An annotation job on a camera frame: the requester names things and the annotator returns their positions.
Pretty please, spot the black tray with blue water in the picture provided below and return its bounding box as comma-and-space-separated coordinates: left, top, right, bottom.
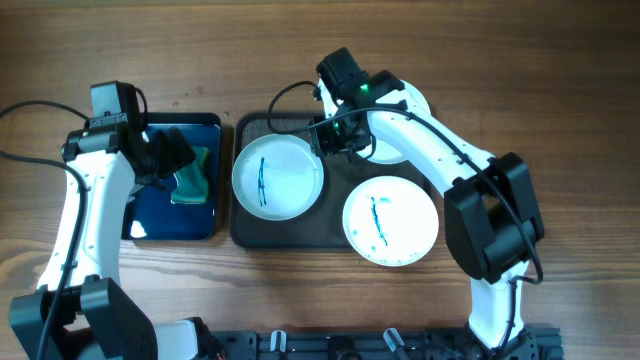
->
122, 113, 221, 241

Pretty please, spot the green yellow sponge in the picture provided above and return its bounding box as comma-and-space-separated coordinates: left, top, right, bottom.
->
171, 146, 210, 205

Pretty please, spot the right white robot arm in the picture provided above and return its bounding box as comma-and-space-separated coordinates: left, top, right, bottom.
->
311, 48, 544, 356

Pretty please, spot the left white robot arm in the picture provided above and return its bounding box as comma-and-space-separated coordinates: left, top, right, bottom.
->
9, 81, 224, 359

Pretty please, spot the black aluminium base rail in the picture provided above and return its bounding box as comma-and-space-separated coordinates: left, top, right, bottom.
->
204, 326, 565, 360

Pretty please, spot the white plate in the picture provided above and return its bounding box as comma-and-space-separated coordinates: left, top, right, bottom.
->
232, 134, 324, 221
342, 176, 439, 267
357, 81, 432, 165

